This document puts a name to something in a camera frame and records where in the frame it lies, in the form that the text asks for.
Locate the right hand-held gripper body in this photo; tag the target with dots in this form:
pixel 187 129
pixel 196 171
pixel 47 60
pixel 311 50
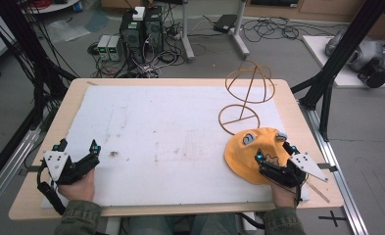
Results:
pixel 283 174

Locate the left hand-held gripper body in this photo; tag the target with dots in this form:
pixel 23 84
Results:
pixel 57 163

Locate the yellow hat with cartoon face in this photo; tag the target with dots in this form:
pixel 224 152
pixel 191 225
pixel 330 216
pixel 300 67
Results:
pixel 242 156

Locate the person's right hand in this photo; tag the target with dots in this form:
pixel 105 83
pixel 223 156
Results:
pixel 283 197

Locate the person's left hand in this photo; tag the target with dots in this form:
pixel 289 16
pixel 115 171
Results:
pixel 77 189

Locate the thin wooden strip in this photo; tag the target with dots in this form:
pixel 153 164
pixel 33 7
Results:
pixel 318 192

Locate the light wooden table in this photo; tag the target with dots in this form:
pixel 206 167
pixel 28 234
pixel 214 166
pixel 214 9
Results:
pixel 26 209

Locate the white foam mat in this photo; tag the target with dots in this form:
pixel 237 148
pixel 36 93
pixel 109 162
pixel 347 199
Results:
pixel 167 130

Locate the person's legs in jeans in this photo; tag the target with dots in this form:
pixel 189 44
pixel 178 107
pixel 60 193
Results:
pixel 147 225

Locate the white floor board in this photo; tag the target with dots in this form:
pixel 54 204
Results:
pixel 317 55

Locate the grey power supply unit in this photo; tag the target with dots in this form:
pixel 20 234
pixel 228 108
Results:
pixel 115 48
pixel 103 47

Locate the black device on board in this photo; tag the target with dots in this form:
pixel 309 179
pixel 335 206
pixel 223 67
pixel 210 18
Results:
pixel 376 74

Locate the clear plastic sheet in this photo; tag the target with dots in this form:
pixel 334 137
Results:
pixel 64 31

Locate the black computer tower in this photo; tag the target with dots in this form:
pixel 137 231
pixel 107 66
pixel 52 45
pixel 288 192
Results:
pixel 132 36
pixel 154 29

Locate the grey helmet-like device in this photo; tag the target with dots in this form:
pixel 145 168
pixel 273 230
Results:
pixel 363 52

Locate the white desk leg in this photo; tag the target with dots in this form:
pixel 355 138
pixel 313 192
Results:
pixel 186 36
pixel 240 36

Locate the black flat box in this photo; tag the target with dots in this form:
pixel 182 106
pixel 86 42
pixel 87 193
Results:
pixel 225 23

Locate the round white table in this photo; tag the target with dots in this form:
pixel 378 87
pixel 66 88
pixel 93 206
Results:
pixel 57 6

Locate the white box on computer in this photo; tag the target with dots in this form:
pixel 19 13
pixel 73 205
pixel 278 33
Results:
pixel 139 13

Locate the grey metal bracket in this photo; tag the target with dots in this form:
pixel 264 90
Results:
pixel 327 167
pixel 30 168

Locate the aluminium rail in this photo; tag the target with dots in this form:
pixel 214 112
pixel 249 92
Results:
pixel 337 176
pixel 7 169

